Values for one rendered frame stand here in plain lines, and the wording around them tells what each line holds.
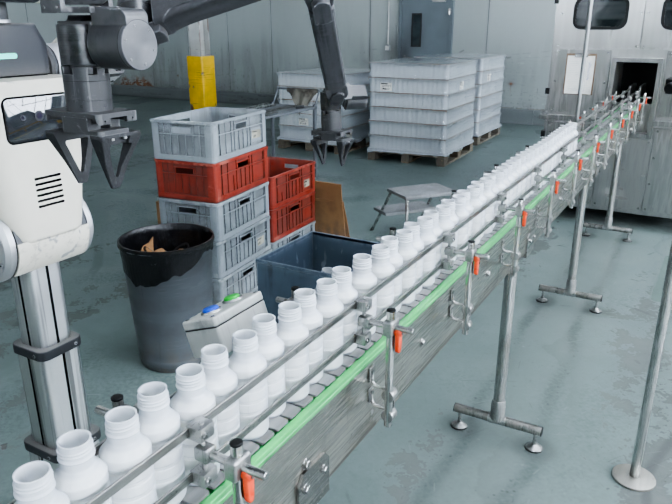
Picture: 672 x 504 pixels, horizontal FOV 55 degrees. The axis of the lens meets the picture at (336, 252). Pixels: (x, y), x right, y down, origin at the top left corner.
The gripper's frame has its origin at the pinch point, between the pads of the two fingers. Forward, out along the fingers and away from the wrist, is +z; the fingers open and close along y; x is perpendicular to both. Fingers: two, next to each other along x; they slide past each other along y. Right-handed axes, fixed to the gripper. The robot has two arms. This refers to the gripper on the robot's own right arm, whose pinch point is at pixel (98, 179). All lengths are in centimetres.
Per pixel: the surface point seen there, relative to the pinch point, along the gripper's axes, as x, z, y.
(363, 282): 46, 27, 17
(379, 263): 54, 26, 16
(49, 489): -25.2, 25.2, 17.4
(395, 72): 661, 31, -257
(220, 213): 210, 78, -156
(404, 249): 65, 26, 17
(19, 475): -26.1, 24.1, 14.2
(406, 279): 65, 33, 18
